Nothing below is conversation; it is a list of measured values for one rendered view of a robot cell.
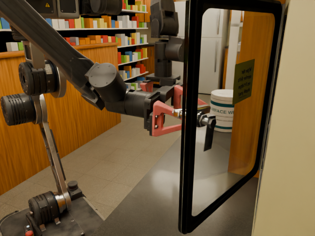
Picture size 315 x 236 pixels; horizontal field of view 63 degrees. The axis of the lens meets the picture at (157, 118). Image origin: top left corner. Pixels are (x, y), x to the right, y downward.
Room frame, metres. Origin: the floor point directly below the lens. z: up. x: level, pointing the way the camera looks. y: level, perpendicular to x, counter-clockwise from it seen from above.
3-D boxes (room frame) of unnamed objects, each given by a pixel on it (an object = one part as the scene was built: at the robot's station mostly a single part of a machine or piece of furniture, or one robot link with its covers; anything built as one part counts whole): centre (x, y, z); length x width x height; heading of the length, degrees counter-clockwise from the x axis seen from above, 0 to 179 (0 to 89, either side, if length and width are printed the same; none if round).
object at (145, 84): (0.86, 0.01, 1.14); 0.07 x 0.07 x 0.09; 66
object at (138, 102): (0.53, 0.02, 1.18); 0.10 x 0.07 x 0.07; 158
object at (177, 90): (0.54, -0.05, 1.18); 0.09 x 0.07 x 0.07; 68
